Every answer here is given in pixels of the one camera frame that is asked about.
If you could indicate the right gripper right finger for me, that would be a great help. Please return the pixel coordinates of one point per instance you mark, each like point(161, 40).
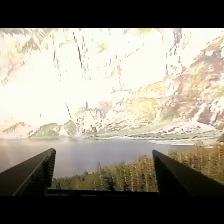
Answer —
point(181, 178)

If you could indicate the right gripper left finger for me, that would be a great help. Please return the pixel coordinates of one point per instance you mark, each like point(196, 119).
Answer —
point(30, 176)

